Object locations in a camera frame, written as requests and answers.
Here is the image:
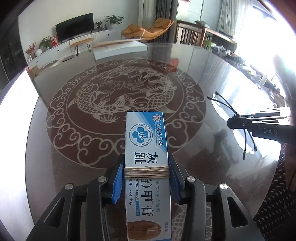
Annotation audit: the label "black frame eyeglasses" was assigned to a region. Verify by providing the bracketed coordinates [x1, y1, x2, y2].
[207, 91, 257, 160]

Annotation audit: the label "blue white ointment box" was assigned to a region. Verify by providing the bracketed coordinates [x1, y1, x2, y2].
[123, 112, 171, 240]

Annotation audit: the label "person's right hand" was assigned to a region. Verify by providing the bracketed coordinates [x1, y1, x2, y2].
[285, 144, 295, 191]

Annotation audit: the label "wooden slatted chair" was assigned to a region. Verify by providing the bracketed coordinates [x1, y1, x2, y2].
[175, 20, 207, 47]

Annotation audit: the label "white storage box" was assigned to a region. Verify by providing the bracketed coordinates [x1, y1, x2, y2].
[1, 71, 39, 240]

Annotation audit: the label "orange lounge chair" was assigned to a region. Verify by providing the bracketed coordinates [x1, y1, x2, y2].
[121, 18, 174, 41]

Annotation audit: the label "white flat box on table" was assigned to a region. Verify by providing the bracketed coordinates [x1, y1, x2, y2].
[92, 40, 147, 60]

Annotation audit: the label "green potted plant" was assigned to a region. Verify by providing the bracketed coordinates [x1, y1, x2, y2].
[105, 15, 125, 29]

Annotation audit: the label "white TV cabinet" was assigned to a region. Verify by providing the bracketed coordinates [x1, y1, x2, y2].
[28, 28, 122, 69]

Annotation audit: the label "dark glass display cabinet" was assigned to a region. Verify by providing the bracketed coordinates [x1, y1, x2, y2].
[1, 19, 27, 90]

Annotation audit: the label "wooden bench stool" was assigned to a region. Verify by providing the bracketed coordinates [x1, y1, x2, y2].
[70, 37, 93, 57]

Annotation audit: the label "red flower vase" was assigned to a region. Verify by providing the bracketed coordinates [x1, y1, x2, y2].
[26, 42, 36, 61]

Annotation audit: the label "black flat television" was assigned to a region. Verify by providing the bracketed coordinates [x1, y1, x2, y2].
[56, 13, 94, 42]

